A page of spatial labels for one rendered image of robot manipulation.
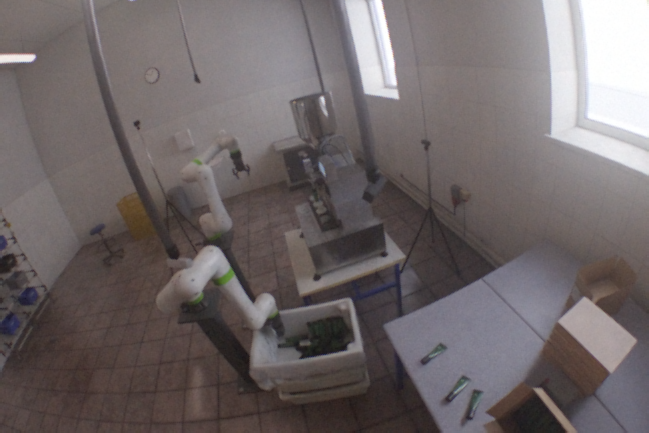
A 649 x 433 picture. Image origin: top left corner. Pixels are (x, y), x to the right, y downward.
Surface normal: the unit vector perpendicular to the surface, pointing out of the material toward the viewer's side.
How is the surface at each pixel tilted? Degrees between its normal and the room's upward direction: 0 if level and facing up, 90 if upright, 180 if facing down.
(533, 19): 90
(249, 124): 90
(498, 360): 0
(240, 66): 90
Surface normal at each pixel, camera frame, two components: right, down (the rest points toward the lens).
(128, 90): 0.23, 0.37
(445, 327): -0.22, -0.88
